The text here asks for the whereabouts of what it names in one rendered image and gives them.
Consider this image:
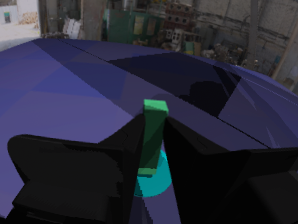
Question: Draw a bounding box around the cyan circle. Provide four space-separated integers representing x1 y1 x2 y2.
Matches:
134 151 172 197

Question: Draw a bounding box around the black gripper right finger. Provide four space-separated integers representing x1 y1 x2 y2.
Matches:
162 116 298 224

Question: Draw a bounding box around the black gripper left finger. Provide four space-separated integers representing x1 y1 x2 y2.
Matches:
7 113 145 224

